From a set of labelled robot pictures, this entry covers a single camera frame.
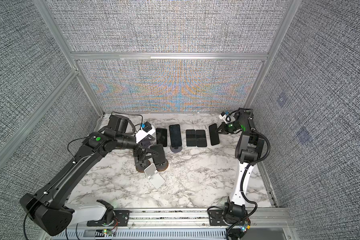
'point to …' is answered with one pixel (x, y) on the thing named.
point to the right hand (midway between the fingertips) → (218, 131)
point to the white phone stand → (156, 178)
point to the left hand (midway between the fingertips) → (155, 145)
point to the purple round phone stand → (176, 149)
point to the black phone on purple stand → (175, 131)
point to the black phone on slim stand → (161, 136)
